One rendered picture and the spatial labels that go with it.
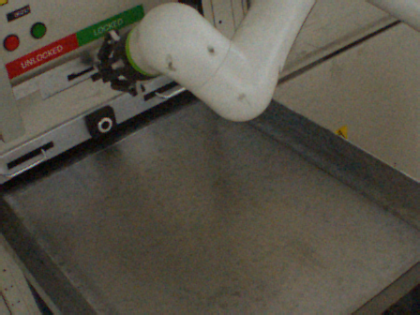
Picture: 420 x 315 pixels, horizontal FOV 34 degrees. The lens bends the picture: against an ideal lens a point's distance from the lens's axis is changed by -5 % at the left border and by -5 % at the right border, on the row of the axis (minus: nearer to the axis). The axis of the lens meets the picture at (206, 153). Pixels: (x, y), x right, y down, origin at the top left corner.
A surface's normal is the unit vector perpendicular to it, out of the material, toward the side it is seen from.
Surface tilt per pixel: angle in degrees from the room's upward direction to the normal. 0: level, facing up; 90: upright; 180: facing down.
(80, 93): 90
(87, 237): 0
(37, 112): 90
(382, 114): 89
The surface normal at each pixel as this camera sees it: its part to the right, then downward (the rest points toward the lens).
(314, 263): -0.14, -0.80
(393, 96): 0.54, 0.41
